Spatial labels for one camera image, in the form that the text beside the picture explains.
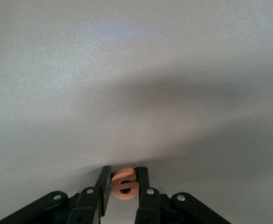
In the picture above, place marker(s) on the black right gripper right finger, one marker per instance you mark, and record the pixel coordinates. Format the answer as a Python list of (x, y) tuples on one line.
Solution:
[(150, 207)]

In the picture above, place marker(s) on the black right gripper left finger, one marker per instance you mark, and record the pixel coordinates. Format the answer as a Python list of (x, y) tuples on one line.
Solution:
[(87, 207)]

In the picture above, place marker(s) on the orange foam letter g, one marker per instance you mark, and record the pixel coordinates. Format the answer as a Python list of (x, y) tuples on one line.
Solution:
[(124, 176)]

